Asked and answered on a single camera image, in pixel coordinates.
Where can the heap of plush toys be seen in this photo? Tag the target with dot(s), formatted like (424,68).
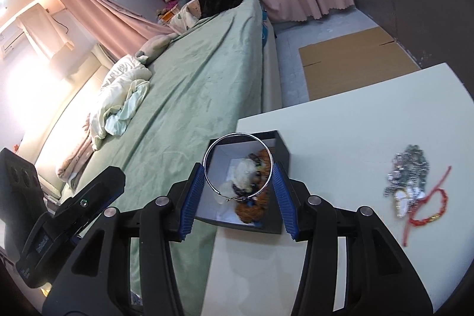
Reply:
(177,10)

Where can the light blue cloth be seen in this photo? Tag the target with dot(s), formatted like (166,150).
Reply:
(126,112)

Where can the beige bed headboard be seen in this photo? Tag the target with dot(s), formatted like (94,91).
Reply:
(55,116)

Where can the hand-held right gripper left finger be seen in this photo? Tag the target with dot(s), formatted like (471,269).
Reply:
(192,199)

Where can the pink window curtain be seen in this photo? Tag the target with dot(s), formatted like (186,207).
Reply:
(103,12)

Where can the grey-green plush pillow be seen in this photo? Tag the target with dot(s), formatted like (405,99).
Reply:
(155,44)

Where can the flat cardboard sheet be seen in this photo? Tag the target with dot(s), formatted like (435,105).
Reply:
(351,64)

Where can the white duvet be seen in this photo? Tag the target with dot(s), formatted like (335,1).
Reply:
(118,79)

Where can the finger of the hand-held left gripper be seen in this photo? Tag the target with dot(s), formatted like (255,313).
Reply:
(100,186)

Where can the bed with green sheet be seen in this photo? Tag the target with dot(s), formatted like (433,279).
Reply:
(192,79)

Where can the covered air conditioner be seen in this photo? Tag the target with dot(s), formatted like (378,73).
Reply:
(40,27)

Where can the white pendant ornament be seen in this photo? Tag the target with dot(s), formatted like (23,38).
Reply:
(403,202)

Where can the pink blanket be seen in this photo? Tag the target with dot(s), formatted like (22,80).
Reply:
(76,156)

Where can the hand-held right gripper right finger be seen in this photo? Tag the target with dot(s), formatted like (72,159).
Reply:
(283,201)

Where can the silver bangle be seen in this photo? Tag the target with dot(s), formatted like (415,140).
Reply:
(240,134)

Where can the black jewelry box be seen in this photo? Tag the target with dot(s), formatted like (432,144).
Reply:
(281,147)

